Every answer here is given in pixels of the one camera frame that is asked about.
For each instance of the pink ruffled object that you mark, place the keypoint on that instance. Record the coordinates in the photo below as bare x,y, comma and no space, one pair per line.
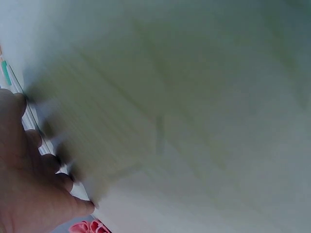
93,227

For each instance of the person's left thumb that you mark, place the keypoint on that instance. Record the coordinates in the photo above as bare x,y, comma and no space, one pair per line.
14,104

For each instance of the person's left hand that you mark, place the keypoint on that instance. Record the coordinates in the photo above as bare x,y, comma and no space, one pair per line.
26,184

